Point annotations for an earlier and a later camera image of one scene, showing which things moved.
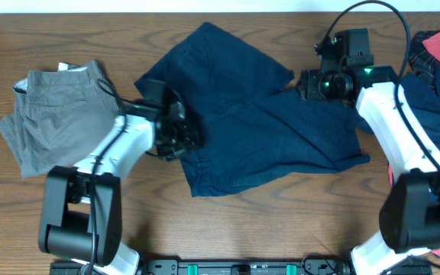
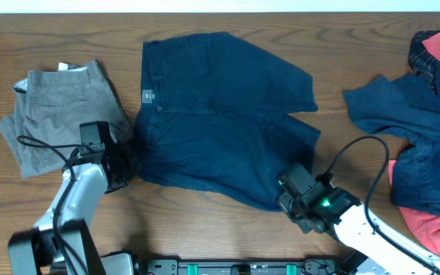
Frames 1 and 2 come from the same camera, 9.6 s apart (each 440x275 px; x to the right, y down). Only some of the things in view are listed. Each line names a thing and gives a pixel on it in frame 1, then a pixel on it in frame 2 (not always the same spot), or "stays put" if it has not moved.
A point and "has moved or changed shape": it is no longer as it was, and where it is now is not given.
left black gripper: (191, 141) -> (128, 152)
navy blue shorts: (253, 131) has moved or changed shape
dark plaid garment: (422, 61) stays put
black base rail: (231, 266) stays put
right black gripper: (308, 89) -> (285, 200)
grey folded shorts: (59, 116) stays put
